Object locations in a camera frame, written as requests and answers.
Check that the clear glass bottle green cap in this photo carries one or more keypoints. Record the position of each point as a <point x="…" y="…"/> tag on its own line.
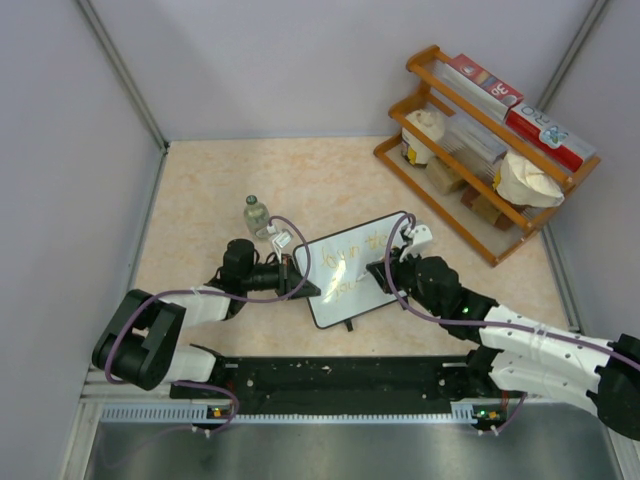
<point x="256" y="216"/>

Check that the red white wrap box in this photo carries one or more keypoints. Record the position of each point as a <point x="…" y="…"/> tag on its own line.
<point x="549" y="136"/>

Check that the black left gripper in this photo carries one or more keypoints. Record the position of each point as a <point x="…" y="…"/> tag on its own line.
<point x="289" y="278"/>

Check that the white whiteboard black frame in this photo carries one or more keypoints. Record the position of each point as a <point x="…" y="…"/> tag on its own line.
<point x="335" y="261"/>

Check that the brown block on shelf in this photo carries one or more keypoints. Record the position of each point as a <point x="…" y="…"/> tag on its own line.
<point x="482" y="207"/>

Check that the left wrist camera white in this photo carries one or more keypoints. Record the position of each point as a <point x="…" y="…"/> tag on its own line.
<point x="279" y="240"/>

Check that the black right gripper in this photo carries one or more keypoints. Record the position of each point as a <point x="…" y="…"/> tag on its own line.
<point x="397" y="266"/>

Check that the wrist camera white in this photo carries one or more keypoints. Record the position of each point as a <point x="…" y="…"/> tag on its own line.
<point x="279" y="240"/>
<point x="417" y="238"/>

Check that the orange wooden shelf rack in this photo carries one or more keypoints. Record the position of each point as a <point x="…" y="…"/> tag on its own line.
<point x="493" y="167"/>

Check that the tan sponge block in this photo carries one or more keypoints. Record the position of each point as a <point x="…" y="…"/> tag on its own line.
<point x="445" y="179"/>

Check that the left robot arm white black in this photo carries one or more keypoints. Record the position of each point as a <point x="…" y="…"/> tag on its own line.
<point x="141" y="344"/>

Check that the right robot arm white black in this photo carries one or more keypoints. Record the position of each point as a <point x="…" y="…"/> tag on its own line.
<point x="514" y="352"/>

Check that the white cup paper cover right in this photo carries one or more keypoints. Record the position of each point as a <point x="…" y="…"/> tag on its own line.
<point x="520" y="182"/>

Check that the grey white box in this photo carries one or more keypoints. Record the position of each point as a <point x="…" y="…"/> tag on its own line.
<point x="477" y="139"/>

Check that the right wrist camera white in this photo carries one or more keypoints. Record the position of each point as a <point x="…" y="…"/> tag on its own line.
<point x="417" y="238"/>

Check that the red white foil box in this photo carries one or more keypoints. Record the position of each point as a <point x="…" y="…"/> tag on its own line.
<point x="486" y="91"/>

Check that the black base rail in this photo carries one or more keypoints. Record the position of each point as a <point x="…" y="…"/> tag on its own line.
<point x="341" y="385"/>

